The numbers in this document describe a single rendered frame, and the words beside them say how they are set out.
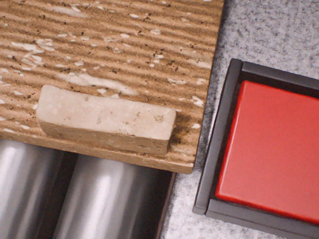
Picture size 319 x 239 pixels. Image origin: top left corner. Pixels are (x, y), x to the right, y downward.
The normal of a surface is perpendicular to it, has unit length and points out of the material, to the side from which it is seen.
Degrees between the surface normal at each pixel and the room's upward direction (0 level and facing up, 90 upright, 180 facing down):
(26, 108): 0
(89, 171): 32
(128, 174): 23
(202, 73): 0
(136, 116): 2
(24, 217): 49
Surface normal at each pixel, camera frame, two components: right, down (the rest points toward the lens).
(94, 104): 0.11, -0.44
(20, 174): 0.40, -0.18
